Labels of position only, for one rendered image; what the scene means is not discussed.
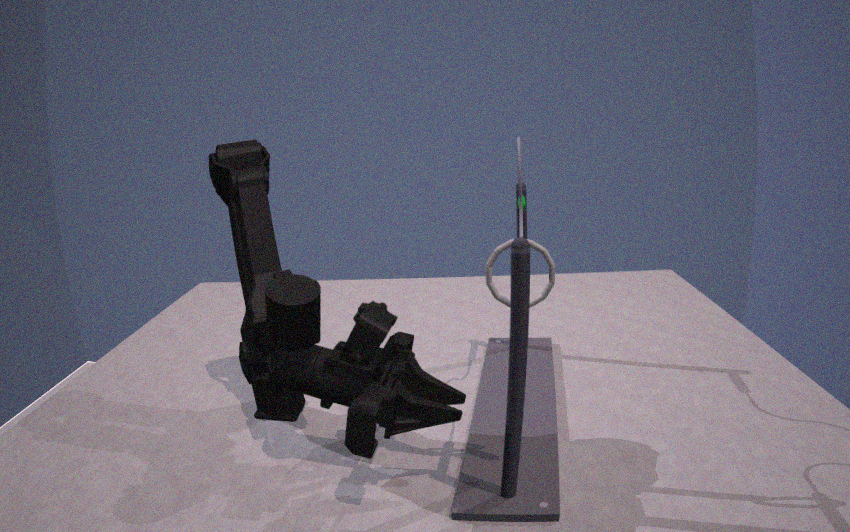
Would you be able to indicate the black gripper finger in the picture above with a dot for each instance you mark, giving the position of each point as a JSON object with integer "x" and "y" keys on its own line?
{"x": 423, "y": 385}
{"x": 408, "y": 412}

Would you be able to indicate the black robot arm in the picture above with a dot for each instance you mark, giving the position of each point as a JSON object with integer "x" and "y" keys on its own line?
{"x": 283, "y": 314}

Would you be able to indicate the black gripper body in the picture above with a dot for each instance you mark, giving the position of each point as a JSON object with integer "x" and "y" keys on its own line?
{"x": 368, "y": 402}

